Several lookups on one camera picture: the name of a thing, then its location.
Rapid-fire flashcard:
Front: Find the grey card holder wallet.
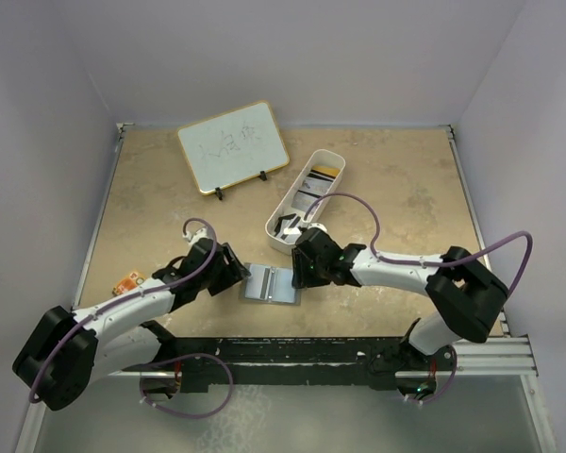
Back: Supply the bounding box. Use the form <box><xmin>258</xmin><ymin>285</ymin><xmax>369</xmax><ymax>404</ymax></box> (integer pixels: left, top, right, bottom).
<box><xmin>240</xmin><ymin>263</ymin><xmax>301</xmax><ymax>306</ymax></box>

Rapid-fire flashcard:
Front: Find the white oblong plastic tray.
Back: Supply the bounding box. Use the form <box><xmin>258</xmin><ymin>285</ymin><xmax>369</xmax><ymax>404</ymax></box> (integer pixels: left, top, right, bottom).
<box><xmin>265</xmin><ymin>149</ymin><xmax>346</xmax><ymax>255</ymax></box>

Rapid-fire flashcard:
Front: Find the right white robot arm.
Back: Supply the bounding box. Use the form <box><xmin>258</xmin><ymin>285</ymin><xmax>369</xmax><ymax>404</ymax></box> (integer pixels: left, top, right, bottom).
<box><xmin>291</xmin><ymin>227</ymin><xmax>509</xmax><ymax>369</ymax></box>

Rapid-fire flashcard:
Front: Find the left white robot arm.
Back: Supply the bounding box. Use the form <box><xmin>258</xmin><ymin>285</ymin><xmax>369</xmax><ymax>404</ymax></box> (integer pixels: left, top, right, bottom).
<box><xmin>12</xmin><ymin>238</ymin><xmax>250</xmax><ymax>411</ymax></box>

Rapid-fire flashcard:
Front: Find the orange card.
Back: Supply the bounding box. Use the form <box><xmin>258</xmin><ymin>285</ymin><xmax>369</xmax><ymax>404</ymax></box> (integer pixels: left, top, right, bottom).
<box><xmin>112</xmin><ymin>270</ymin><xmax>146</xmax><ymax>296</ymax></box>

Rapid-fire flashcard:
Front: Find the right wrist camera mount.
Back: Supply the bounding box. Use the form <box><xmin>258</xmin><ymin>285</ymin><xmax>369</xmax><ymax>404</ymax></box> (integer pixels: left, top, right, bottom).
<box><xmin>282</xmin><ymin>221</ymin><xmax>328</xmax><ymax>238</ymax></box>

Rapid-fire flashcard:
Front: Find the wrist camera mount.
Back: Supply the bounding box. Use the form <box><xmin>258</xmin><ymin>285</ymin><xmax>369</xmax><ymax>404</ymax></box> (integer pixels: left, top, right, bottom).
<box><xmin>182</xmin><ymin>226</ymin><xmax>216</xmax><ymax>246</ymax></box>
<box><xmin>282</xmin><ymin>221</ymin><xmax>328</xmax><ymax>238</ymax></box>

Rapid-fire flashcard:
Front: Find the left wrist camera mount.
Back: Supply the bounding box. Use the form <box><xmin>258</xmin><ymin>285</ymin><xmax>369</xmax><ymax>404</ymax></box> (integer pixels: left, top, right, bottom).
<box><xmin>182</xmin><ymin>226</ymin><xmax>216</xmax><ymax>246</ymax></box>

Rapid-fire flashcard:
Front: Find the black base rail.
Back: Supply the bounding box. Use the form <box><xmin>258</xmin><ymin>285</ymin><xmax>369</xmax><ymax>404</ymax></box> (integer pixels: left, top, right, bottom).
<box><xmin>120</xmin><ymin>335</ymin><xmax>454</xmax><ymax>393</ymax></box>

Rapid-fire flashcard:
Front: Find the small whiteboard wooden frame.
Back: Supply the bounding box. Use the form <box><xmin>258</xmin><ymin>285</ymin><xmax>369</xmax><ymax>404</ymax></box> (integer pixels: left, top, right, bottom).
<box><xmin>176</xmin><ymin>100</ymin><xmax>290</xmax><ymax>195</ymax></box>

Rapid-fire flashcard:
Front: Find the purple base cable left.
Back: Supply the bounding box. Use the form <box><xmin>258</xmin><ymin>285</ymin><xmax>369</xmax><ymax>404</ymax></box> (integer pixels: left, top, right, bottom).
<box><xmin>139</xmin><ymin>351</ymin><xmax>237</xmax><ymax>419</ymax></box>

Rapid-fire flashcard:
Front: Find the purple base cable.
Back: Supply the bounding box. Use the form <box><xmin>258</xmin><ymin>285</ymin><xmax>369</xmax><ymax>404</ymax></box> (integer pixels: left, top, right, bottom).
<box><xmin>139</xmin><ymin>351</ymin><xmax>237</xmax><ymax>419</ymax></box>
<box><xmin>403</xmin><ymin>346</ymin><xmax>458</xmax><ymax>407</ymax></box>

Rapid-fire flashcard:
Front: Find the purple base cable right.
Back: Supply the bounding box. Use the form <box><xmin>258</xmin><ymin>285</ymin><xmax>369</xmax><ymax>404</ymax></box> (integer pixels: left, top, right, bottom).
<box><xmin>403</xmin><ymin>346</ymin><xmax>458</xmax><ymax>407</ymax></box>

